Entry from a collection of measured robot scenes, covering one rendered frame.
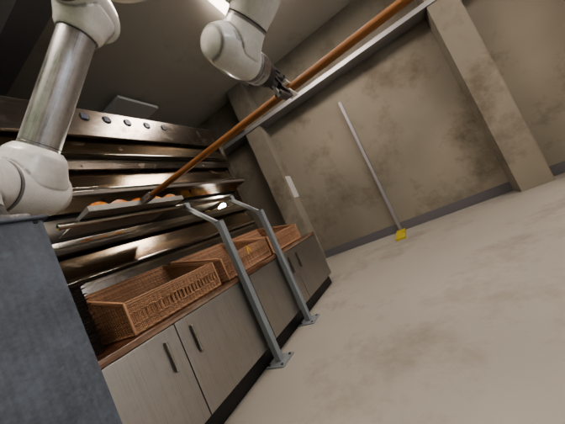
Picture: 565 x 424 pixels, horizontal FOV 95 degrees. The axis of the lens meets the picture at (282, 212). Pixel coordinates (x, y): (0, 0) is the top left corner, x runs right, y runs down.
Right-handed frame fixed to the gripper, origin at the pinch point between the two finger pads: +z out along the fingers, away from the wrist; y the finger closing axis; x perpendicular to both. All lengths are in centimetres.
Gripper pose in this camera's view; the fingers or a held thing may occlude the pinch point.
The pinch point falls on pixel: (288, 89)
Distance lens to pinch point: 105.2
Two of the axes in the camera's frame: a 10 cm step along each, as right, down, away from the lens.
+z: 4.5, -1.5, 8.8
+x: 7.9, -3.9, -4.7
